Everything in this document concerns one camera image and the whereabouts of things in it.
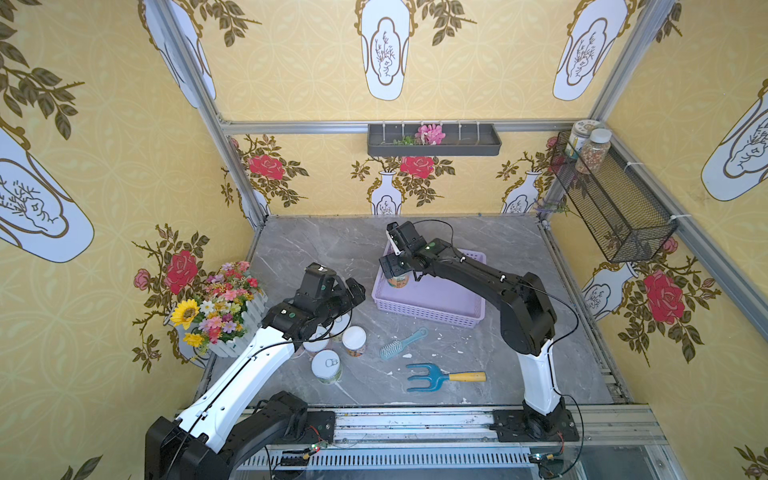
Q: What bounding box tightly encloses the glass jar white lid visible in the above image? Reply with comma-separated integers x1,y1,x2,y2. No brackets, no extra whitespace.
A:
575,128,613,174

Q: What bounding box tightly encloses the aluminium rail frame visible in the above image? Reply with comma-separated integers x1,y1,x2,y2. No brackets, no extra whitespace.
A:
149,405,685,480

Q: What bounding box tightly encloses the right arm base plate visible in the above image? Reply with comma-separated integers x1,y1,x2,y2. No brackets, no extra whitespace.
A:
489,409,581,443

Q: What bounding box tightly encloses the pull-tab can front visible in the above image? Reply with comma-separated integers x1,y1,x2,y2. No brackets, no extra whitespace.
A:
311,350,342,384

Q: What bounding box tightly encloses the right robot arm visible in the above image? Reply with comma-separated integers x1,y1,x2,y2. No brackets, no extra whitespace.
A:
379,221,580,442

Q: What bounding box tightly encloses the flower pot white fence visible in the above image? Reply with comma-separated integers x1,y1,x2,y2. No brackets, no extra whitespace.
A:
169,261,267,357

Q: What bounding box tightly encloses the pull-tab can middle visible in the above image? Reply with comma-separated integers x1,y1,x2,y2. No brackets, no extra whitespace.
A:
303,326,329,356

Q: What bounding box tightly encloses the small orange can white lid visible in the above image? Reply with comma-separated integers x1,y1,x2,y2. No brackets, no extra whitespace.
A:
342,326,367,357

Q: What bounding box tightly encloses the pink artificial flower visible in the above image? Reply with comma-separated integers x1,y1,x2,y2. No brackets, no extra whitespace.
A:
415,124,446,145

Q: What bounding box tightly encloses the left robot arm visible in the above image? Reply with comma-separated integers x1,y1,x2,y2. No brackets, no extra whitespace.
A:
144,263,366,479

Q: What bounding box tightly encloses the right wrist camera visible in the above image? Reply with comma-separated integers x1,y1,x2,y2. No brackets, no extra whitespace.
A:
387,232,401,255

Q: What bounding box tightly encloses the pull-tab can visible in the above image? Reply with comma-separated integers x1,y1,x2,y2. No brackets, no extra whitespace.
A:
311,350,342,384
330,313,351,338
303,326,329,356

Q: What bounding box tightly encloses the purple plastic basket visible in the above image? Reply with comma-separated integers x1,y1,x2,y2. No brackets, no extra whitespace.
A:
371,268,486,328

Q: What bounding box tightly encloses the teal garden fork yellow handle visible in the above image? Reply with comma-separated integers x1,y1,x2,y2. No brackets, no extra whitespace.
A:
407,363,487,392

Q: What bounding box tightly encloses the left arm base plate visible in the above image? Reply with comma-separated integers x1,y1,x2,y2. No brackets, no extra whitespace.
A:
296,410,336,444

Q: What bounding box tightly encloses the grey wall shelf tray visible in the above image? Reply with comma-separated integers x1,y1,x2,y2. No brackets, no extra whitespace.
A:
367,121,502,157

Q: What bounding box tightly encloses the glass jar patterned lid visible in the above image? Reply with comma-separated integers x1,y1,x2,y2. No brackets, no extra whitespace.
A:
564,119,603,158

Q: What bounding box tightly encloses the pull-tab can centre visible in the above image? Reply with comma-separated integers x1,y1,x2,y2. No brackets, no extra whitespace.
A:
330,313,351,338

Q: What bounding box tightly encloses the black wire basket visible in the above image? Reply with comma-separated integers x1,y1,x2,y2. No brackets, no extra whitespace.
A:
551,131,678,263

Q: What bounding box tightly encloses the teal brush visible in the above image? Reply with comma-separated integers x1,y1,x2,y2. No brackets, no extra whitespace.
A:
379,328,428,361

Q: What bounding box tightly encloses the green label can white lid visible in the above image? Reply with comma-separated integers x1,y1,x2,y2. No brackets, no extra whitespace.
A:
387,273,412,289

